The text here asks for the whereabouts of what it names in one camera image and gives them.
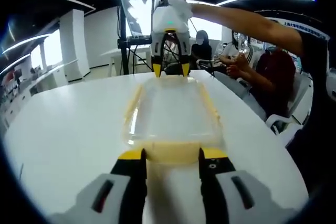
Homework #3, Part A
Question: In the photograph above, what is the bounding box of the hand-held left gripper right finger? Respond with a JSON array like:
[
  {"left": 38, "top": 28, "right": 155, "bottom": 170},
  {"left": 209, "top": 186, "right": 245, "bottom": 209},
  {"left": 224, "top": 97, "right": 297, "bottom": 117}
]
[{"left": 198, "top": 147, "right": 310, "bottom": 224}]

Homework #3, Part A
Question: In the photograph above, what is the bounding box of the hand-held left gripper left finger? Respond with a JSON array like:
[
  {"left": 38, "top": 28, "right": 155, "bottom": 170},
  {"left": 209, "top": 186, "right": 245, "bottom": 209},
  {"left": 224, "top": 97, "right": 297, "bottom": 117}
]
[{"left": 48, "top": 147, "right": 148, "bottom": 224}]

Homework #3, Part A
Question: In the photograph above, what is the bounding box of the clear plastic container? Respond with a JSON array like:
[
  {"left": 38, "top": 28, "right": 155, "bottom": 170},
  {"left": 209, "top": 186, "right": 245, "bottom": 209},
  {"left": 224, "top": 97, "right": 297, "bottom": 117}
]
[{"left": 123, "top": 76, "right": 223, "bottom": 164}]

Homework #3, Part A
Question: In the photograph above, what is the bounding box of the person's right hand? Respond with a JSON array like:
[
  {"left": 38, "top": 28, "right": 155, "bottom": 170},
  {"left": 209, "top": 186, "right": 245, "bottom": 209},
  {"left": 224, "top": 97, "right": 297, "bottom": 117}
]
[{"left": 167, "top": 0, "right": 194, "bottom": 22}]

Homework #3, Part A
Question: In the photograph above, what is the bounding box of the black tripod stand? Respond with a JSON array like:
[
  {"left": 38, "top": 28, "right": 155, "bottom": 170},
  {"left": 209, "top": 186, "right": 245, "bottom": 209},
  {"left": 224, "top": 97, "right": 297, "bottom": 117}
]
[{"left": 117, "top": 0, "right": 155, "bottom": 75}]

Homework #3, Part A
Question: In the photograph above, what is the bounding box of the laptop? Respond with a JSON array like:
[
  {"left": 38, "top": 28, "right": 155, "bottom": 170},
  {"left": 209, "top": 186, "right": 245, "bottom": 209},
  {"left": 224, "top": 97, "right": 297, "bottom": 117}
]
[{"left": 118, "top": 0, "right": 152, "bottom": 40}]

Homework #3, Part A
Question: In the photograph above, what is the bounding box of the white side table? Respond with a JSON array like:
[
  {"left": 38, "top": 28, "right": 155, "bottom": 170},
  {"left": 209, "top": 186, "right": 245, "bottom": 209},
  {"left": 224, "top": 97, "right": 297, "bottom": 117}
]
[{"left": 101, "top": 44, "right": 153, "bottom": 78}]

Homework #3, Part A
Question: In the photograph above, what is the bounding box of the narrow white pillar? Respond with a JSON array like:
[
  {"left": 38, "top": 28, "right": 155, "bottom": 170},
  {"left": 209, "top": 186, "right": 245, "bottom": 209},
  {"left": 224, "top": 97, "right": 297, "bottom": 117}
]
[{"left": 59, "top": 8, "right": 91, "bottom": 83}]

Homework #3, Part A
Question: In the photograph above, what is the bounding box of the person's dark shirt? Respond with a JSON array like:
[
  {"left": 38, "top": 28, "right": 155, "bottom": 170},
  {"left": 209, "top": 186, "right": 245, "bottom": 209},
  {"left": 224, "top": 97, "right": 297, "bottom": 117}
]
[{"left": 286, "top": 28, "right": 336, "bottom": 172}]

